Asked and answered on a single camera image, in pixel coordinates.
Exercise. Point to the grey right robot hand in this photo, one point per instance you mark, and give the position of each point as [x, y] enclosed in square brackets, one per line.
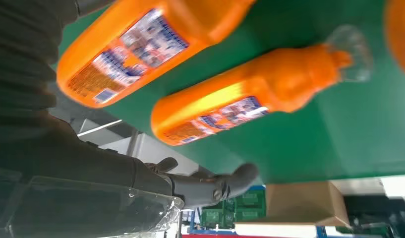
[90, 164]

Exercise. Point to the green plastic crate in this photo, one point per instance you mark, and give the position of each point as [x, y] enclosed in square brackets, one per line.
[248, 200]

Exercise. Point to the open cardboard box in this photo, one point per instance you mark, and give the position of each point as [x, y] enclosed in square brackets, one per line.
[304, 203]

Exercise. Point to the green table mat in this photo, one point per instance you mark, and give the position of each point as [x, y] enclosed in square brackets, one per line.
[320, 131]

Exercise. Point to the black tool case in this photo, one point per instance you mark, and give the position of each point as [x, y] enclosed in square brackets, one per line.
[369, 210]

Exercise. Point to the white table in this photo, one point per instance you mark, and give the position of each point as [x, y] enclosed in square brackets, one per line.
[396, 185]

